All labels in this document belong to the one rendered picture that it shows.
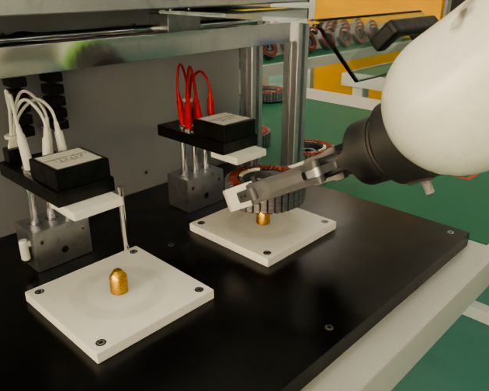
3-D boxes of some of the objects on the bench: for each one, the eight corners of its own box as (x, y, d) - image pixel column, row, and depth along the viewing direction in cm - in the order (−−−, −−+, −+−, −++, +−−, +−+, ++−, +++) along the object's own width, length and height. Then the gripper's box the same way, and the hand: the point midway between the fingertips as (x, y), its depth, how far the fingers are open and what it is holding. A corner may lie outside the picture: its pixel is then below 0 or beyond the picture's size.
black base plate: (467, 245, 74) (469, 231, 73) (51, 607, 31) (46, 584, 30) (236, 168, 104) (236, 158, 103) (-138, 301, 61) (-144, 285, 60)
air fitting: (33, 261, 63) (29, 240, 62) (24, 264, 62) (20, 243, 61) (29, 258, 64) (26, 237, 62) (20, 261, 63) (16, 240, 62)
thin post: (135, 257, 67) (129, 185, 63) (125, 261, 65) (117, 189, 62) (128, 253, 68) (121, 182, 64) (118, 257, 66) (110, 186, 63)
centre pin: (131, 290, 57) (130, 269, 56) (116, 297, 56) (114, 276, 55) (122, 283, 59) (119, 263, 57) (107, 290, 57) (104, 269, 56)
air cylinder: (223, 199, 84) (223, 167, 82) (189, 213, 79) (187, 180, 77) (203, 191, 87) (202, 160, 85) (168, 204, 82) (166, 171, 80)
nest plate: (335, 229, 74) (336, 221, 74) (268, 268, 64) (268, 259, 64) (259, 200, 84) (259, 193, 83) (189, 230, 74) (189, 223, 73)
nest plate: (214, 298, 58) (213, 288, 57) (98, 365, 48) (96, 354, 47) (136, 253, 67) (136, 244, 67) (26, 300, 57) (24, 291, 57)
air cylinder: (93, 251, 68) (88, 214, 66) (39, 273, 63) (32, 233, 61) (74, 239, 71) (68, 203, 69) (21, 259, 66) (13, 220, 64)
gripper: (341, 208, 48) (205, 241, 65) (447, 152, 64) (316, 191, 80) (313, 133, 48) (185, 186, 64) (427, 95, 63) (299, 146, 80)
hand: (266, 185), depth 71 cm, fingers closed on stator, 11 cm apart
